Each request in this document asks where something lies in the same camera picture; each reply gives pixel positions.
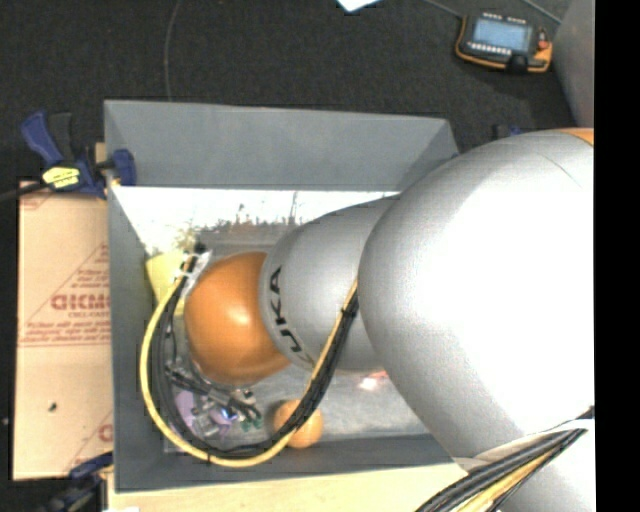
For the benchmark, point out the small pink and red thing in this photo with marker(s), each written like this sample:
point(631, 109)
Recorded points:
point(371, 382)

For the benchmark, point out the pale yellow sponge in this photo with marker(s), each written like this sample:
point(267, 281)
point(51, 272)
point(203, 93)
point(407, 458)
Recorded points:
point(162, 277)

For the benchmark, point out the grey metal bin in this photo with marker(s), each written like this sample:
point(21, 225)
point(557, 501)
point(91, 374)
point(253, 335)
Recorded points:
point(280, 150)

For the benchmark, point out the brown cardboard board red print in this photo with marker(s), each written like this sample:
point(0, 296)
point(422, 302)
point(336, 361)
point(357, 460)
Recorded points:
point(60, 260)

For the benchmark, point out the orange ball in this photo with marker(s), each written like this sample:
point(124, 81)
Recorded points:
point(309, 431)

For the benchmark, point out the light purple soft thing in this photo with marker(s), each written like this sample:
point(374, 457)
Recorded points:
point(184, 406)

